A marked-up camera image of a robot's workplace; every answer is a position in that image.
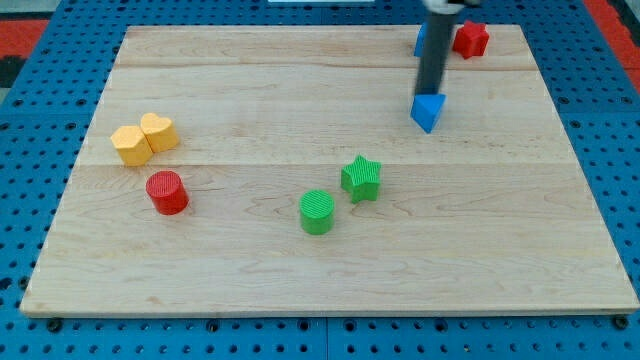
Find blue triangle block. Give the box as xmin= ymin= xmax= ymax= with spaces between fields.
xmin=410 ymin=94 xmax=446 ymax=133

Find green cylinder block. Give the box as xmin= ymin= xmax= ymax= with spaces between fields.
xmin=299 ymin=189 xmax=335 ymax=235

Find green star block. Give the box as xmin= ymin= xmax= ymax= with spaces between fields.
xmin=340 ymin=155 xmax=382 ymax=204

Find light wooden board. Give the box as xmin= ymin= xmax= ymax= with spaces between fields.
xmin=20 ymin=25 xmax=639 ymax=318

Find red cylinder block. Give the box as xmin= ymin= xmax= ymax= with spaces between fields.
xmin=145 ymin=170 xmax=189 ymax=216

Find yellow heart block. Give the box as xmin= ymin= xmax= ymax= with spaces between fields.
xmin=140 ymin=113 xmax=180 ymax=153

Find blue block behind rod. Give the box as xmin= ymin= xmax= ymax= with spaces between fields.
xmin=414 ymin=22 xmax=428 ymax=57

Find yellow pentagon block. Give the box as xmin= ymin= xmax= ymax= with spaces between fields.
xmin=110 ymin=125 xmax=153 ymax=167

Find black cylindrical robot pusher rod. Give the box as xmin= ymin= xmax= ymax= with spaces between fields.
xmin=414 ymin=0 xmax=483 ymax=95

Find red star block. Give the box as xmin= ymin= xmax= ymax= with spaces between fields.
xmin=452 ymin=20 xmax=490 ymax=59

